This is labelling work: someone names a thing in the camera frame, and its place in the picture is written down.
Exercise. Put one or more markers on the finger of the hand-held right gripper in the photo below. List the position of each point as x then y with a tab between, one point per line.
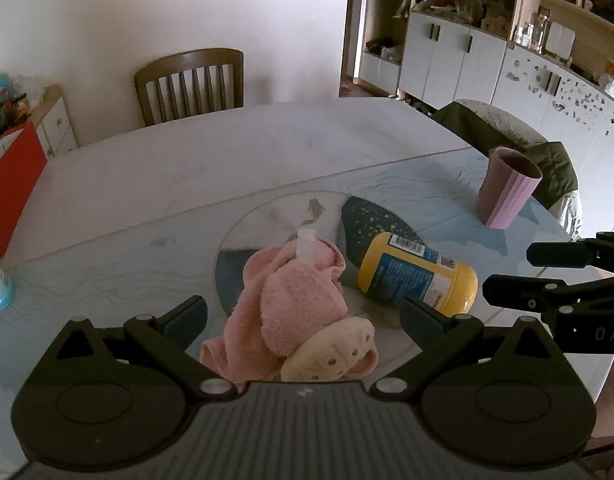
517	292
557	255

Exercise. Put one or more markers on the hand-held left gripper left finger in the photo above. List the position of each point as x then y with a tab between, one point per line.
187	320

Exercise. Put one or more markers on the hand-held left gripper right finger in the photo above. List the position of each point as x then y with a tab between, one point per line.
421	317

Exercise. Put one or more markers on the yellow bottle with blue label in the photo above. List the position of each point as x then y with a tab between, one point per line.
377	270

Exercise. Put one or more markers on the pink towel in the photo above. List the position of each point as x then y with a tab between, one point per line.
292	300

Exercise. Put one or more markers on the pink ribbed cup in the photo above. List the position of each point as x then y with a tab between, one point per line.
507	195

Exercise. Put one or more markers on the cream dotted fabric cap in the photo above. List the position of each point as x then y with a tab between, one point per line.
327	350

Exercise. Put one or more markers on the white card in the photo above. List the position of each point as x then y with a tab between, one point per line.
561	42

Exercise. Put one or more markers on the red box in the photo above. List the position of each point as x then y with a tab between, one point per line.
12	185

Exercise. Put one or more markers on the glass jar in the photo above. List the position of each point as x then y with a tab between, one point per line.
539	32

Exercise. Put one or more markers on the white drawer cabinet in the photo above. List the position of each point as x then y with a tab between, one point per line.
57	125

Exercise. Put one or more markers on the red patterned rug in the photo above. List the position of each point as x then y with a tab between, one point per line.
367	89

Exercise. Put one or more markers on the brown wooden chair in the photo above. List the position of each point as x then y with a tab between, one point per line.
187	60

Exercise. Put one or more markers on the white wall cabinet unit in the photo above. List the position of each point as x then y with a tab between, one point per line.
452	70

